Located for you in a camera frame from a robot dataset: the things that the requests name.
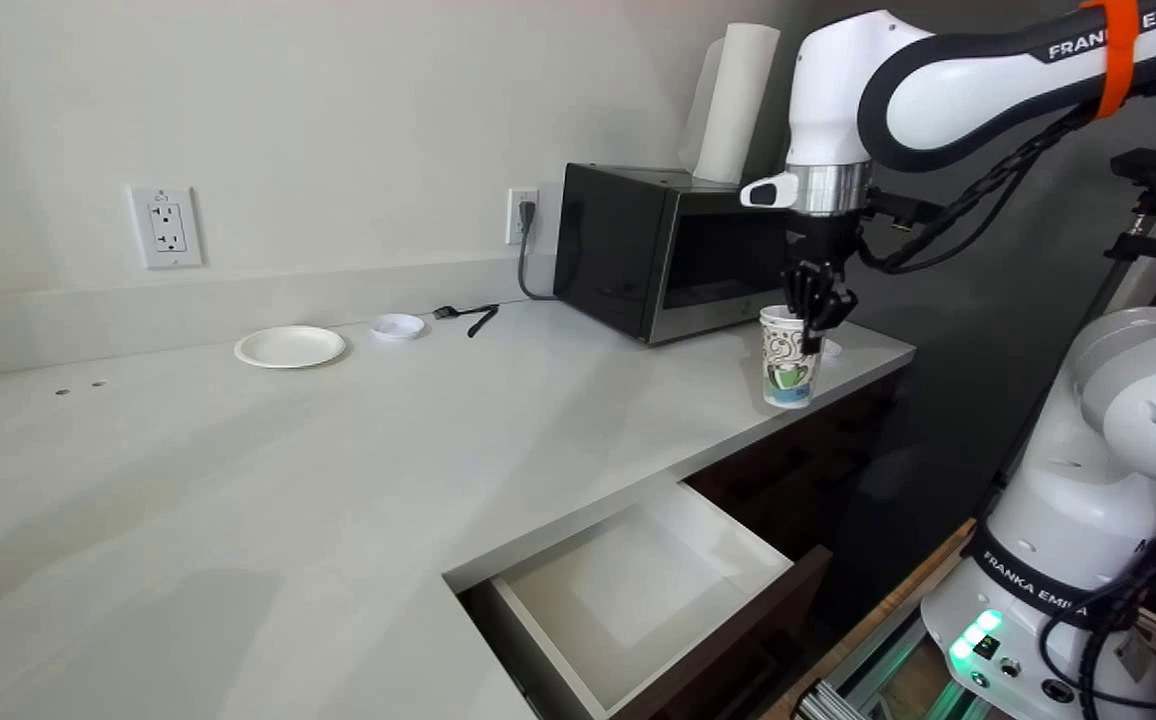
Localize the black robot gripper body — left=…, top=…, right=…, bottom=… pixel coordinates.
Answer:
left=782, top=209, right=864, bottom=286

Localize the patterned paper cup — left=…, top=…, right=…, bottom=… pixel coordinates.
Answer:
left=756, top=301, right=828, bottom=414

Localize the open white drawer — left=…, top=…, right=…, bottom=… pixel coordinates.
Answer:
left=457, top=480, right=835, bottom=720

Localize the white paper towel roll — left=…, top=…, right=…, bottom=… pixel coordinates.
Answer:
left=684, top=20, right=782, bottom=188

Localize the dark wood cabinet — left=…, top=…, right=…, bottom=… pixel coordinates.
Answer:
left=679, top=369, right=904, bottom=632

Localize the stainless steel microwave oven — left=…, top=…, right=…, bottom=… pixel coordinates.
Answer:
left=551, top=158, right=807, bottom=352

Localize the small black utensil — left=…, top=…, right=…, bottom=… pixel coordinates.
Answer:
left=431, top=301, right=503, bottom=338

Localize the wooden robot cart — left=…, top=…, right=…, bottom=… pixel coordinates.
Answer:
left=760, top=514, right=984, bottom=720

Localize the white round plate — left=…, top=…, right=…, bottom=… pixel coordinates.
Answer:
left=231, top=318, right=350, bottom=376

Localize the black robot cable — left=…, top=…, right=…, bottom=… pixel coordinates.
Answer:
left=858, top=100, right=1104, bottom=281

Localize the black microwave power cord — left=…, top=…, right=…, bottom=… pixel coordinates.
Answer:
left=513, top=194, right=558, bottom=305

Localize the white wall outlet with plug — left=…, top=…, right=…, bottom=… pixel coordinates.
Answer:
left=501, top=182, right=546, bottom=253

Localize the orange strap on arm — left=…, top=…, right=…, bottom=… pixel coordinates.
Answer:
left=1089, top=0, right=1145, bottom=124

